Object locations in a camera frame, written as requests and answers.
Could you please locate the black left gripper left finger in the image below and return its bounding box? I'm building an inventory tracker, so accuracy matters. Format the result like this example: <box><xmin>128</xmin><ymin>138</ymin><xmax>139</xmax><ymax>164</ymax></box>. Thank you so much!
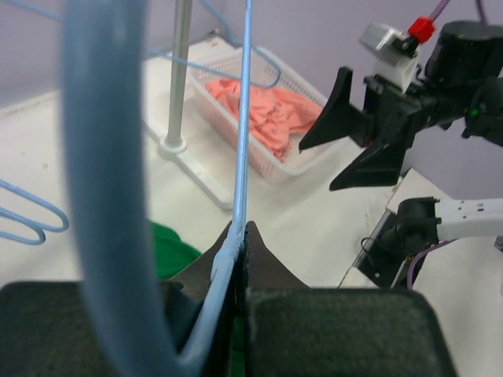
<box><xmin>1</xmin><ymin>236</ymin><xmax>228</xmax><ymax>376</ymax></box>

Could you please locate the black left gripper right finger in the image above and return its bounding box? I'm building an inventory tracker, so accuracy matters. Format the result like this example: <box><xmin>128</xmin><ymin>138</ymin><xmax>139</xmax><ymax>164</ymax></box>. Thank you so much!
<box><xmin>244</xmin><ymin>222</ymin><xmax>457</xmax><ymax>376</ymax></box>

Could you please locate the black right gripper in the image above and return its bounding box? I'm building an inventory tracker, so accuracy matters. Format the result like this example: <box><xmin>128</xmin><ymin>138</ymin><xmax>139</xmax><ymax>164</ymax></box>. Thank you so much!
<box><xmin>299</xmin><ymin>67</ymin><xmax>440</xmax><ymax>191</ymax></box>

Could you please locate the green t shirt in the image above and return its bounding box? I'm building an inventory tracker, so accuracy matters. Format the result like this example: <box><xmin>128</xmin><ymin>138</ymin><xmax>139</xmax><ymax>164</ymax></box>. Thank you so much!
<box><xmin>151</xmin><ymin>222</ymin><xmax>245</xmax><ymax>376</ymax></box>

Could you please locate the blue wire hanger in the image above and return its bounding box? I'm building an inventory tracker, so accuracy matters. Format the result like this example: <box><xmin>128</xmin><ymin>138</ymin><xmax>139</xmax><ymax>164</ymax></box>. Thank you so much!
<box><xmin>1</xmin><ymin>180</ymin><xmax>69</xmax><ymax>246</ymax></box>
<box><xmin>147</xmin><ymin>0</ymin><xmax>282</xmax><ymax>90</ymax></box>
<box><xmin>62</xmin><ymin>0</ymin><xmax>252</xmax><ymax>368</ymax></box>

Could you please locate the white plastic basket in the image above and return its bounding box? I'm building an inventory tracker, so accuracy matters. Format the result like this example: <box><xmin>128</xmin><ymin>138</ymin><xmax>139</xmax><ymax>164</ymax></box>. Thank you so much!
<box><xmin>187</xmin><ymin>49</ymin><xmax>342</xmax><ymax>184</ymax></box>

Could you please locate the pink cloth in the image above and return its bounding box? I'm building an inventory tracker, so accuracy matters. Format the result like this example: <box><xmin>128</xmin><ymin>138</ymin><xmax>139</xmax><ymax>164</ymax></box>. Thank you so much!
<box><xmin>205</xmin><ymin>79</ymin><xmax>321</xmax><ymax>161</ymax></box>

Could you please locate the white clothes rack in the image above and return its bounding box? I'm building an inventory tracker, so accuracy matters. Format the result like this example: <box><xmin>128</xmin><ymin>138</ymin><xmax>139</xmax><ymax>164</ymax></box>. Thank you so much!
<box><xmin>143</xmin><ymin>1</ymin><xmax>233</xmax><ymax>210</ymax></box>

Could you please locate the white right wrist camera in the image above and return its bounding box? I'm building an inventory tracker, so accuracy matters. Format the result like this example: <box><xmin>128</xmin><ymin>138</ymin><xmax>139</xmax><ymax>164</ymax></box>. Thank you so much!
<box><xmin>358</xmin><ymin>23</ymin><xmax>420</xmax><ymax>93</ymax></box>

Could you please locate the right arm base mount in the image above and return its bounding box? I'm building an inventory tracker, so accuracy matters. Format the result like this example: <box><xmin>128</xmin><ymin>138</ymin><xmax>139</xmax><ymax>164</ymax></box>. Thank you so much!
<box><xmin>353</xmin><ymin>210</ymin><xmax>409</xmax><ymax>288</ymax></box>

